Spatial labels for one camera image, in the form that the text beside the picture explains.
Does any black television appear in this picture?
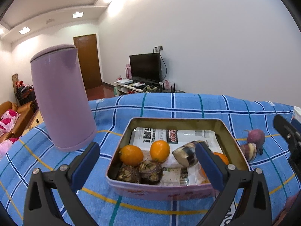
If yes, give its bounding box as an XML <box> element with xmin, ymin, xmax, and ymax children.
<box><xmin>129</xmin><ymin>53</ymin><xmax>163</xmax><ymax>83</ymax></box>

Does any white television stand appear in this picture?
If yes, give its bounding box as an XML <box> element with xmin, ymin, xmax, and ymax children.
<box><xmin>114</xmin><ymin>79</ymin><xmax>186</xmax><ymax>97</ymax></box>

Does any blue plaid blanket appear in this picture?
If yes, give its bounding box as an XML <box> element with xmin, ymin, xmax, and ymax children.
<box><xmin>0</xmin><ymin>92</ymin><xmax>301</xmax><ymax>226</ymax></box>

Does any brown leather sofa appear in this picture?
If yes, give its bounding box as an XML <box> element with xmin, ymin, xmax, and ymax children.
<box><xmin>0</xmin><ymin>101</ymin><xmax>38</xmax><ymax>144</ymax></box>

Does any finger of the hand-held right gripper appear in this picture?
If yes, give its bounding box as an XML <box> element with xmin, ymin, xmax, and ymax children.
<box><xmin>273</xmin><ymin>114</ymin><xmax>301</xmax><ymax>147</ymax></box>

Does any newspaper sheet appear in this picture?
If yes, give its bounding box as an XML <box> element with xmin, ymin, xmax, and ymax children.
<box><xmin>128</xmin><ymin>127</ymin><xmax>224</xmax><ymax>186</ymax></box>

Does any purple radish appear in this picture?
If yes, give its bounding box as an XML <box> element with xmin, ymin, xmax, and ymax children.
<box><xmin>243</xmin><ymin>129</ymin><xmax>266</xmax><ymax>155</ymax></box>

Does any pink patterned cushion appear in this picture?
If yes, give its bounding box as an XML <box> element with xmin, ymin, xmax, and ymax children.
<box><xmin>0</xmin><ymin>109</ymin><xmax>20</xmax><ymax>134</ymax></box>
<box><xmin>0</xmin><ymin>138</ymin><xmax>19</xmax><ymax>158</ymax></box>

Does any small cut radish piece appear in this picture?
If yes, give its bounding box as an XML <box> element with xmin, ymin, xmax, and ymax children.
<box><xmin>240</xmin><ymin>143</ymin><xmax>257</xmax><ymax>162</ymax></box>

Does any purple kettle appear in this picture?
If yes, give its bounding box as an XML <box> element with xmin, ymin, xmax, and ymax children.
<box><xmin>30</xmin><ymin>44</ymin><xmax>97</xmax><ymax>152</ymax></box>

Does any large orange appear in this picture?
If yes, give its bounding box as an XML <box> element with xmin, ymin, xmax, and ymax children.
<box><xmin>200</xmin><ymin>152</ymin><xmax>230</xmax><ymax>178</ymax></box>

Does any clothes rack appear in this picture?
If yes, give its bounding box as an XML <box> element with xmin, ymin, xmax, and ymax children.
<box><xmin>13</xmin><ymin>74</ymin><xmax>36</xmax><ymax>106</ymax></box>

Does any brown wooden door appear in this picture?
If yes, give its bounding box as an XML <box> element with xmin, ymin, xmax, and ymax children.
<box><xmin>73</xmin><ymin>34</ymin><xmax>103</xmax><ymax>91</ymax></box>

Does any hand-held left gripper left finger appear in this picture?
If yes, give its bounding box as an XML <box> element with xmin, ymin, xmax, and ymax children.
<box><xmin>23</xmin><ymin>142</ymin><xmax>101</xmax><ymax>226</ymax></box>

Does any pink tin box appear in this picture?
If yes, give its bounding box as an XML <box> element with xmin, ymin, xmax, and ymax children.
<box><xmin>105</xmin><ymin>117</ymin><xmax>250</xmax><ymax>202</ymax></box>

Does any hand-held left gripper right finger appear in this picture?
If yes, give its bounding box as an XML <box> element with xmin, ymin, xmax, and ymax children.
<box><xmin>195</xmin><ymin>141</ymin><xmax>273</xmax><ymax>226</ymax></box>

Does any small orange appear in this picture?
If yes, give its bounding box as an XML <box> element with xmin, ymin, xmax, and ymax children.
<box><xmin>119</xmin><ymin>145</ymin><xmax>144</xmax><ymax>166</ymax></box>
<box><xmin>150</xmin><ymin>140</ymin><xmax>170</xmax><ymax>163</ymax></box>

